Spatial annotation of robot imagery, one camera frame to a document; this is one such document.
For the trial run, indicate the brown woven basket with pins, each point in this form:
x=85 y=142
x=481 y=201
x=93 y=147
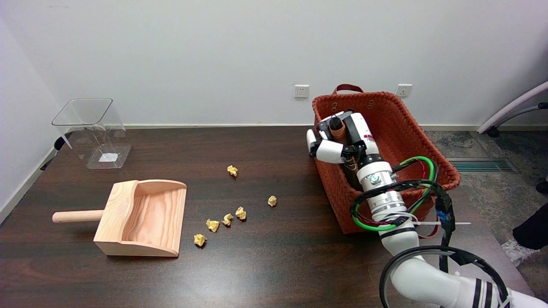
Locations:
x=402 y=137

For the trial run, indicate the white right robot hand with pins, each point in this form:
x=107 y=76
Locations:
x=332 y=150

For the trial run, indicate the black trouser leg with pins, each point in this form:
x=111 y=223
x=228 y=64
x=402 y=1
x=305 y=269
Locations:
x=533 y=226

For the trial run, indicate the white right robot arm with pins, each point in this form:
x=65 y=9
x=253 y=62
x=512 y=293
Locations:
x=411 y=278

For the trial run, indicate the wooden dustpan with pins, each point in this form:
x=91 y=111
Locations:
x=145 y=218

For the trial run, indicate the grey office chair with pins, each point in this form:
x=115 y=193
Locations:
x=509 y=107

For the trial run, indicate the white zip tie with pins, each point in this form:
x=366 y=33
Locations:
x=454 y=223

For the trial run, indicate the small black object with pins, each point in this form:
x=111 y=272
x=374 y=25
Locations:
x=59 y=143

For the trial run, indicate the white shoe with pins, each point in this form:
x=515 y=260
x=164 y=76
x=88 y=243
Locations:
x=519 y=251

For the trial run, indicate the clear plastic bin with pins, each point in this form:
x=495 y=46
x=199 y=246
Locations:
x=100 y=143

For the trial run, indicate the floor vent grille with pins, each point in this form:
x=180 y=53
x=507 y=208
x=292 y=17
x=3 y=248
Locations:
x=481 y=165

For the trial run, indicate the crumpled yellow paper ball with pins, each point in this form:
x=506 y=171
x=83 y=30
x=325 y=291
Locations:
x=232 y=170
x=212 y=225
x=272 y=201
x=227 y=219
x=199 y=239
x=241 y=213

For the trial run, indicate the white wall socket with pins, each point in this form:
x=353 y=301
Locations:
x=403 y=90
x=301 y=91

